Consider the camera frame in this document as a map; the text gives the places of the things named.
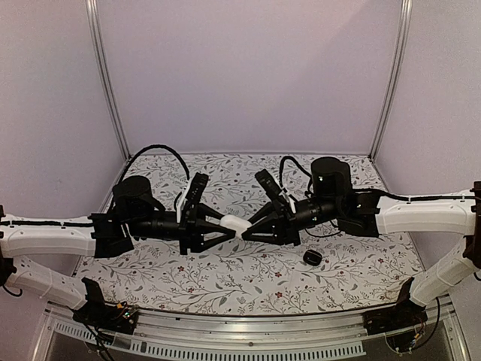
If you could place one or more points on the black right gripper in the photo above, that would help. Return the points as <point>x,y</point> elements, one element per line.
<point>284,226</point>

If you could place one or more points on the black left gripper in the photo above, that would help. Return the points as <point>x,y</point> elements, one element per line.
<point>192,235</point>

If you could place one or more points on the white earbud charging case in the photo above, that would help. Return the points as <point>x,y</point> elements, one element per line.
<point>235,223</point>

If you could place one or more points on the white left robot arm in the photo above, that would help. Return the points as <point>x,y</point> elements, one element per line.
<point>136,214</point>

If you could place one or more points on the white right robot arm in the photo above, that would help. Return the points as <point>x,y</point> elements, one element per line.
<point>371,213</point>

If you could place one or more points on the floral patterned table mat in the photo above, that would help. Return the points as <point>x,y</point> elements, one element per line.
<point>250,278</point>

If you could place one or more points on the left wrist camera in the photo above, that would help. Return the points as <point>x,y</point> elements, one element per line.
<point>192,194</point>

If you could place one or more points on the front aluminium rail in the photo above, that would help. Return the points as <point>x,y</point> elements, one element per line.
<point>162,335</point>

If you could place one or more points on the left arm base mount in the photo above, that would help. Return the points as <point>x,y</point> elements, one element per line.
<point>120,317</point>

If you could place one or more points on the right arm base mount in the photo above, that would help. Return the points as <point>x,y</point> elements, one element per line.
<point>403,314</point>

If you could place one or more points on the right aluminium frame post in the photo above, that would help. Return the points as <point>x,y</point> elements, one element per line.
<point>394,75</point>

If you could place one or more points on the aluminium frame post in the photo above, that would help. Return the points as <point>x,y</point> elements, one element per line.
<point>107,86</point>
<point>394,75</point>

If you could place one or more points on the left aluminium frame post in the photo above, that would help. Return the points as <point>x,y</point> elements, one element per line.
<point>107,86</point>

